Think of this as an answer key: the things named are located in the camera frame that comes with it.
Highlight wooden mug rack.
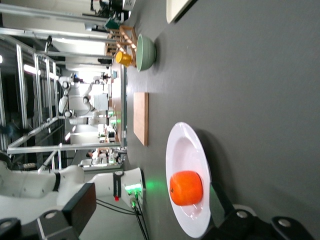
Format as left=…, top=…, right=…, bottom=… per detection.
left=106, top=24, right=138, bottom=68

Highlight dark green mug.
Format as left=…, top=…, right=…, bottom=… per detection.
left=104, top=16, right=121, bottom=30

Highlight aluminium frame structure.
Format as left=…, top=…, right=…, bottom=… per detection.
left=0, top=0, right=126, bottom=176

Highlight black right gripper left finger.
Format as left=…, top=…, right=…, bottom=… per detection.
left=0, top=183, right=97, bottom=240

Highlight orange fruit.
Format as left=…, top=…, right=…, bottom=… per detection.
left=169, top=170, right=204, bottom=207

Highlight wooden cutting board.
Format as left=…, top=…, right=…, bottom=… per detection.
left=133, top=91, right=149, bottom=147

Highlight pale green bowl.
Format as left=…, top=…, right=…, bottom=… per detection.
left=136, top=33, right=157, bottom=73

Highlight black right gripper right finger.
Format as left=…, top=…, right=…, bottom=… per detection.
left=199, top=181, right=316, bottom=240

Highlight white round plate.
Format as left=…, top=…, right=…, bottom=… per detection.
left=165, top=121, right=213, bottom=239

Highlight cream bear print tray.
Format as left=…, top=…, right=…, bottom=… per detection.
left=166, top=0, right=198, bottom=25

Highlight black left arm base cables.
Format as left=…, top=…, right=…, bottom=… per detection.
left=96, top=198, right=151, bottom=240

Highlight yellow mug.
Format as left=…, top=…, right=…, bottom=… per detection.
left=114, top=51, right=133, bottom=67

